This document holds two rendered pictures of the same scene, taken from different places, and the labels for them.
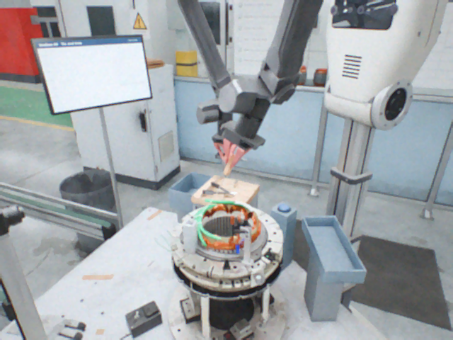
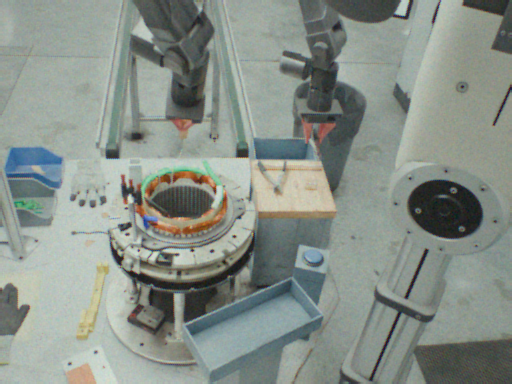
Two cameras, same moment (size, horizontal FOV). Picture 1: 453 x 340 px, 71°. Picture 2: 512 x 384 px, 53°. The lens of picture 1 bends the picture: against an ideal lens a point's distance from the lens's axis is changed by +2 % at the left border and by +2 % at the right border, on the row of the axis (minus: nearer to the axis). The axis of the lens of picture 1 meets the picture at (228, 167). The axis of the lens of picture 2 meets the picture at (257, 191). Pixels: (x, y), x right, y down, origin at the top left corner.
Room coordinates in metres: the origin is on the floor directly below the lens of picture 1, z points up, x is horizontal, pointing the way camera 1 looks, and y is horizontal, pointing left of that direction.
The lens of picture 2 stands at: (0.39, -0.78, 1.87)
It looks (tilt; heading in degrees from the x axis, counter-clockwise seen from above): 40 degrees down; 55
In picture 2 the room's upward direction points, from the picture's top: 7 degrees clockwise
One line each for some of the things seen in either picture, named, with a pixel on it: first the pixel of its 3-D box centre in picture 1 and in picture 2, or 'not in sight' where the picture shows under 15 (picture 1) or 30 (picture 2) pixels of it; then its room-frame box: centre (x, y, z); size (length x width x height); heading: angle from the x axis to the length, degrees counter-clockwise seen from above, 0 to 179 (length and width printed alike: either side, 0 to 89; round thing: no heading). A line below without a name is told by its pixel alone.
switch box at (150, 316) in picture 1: (144, 317); not in sight; (0.69, 0.27, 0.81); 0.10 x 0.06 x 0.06; 124
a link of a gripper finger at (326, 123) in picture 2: not in sight; (316, 125); (1.09, 0.01, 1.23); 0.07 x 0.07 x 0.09; 65
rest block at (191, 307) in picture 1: (190, 303); not in sight; (0.71, 0.12, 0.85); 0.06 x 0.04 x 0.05; 21
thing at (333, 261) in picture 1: (324, 276); (248, 361); (0.75, -0.30, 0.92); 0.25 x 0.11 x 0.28; 1
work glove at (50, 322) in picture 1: (47, 327); (90, 180); (0.67, 0.56, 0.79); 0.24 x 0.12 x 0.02; 67
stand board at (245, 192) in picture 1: (226, 193); (291, 188); (1.04, 0.01, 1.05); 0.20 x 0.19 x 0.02; 65
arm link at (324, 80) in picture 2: (223, 112); (321, 73); (1.08, 0.02, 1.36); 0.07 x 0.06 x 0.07; 120
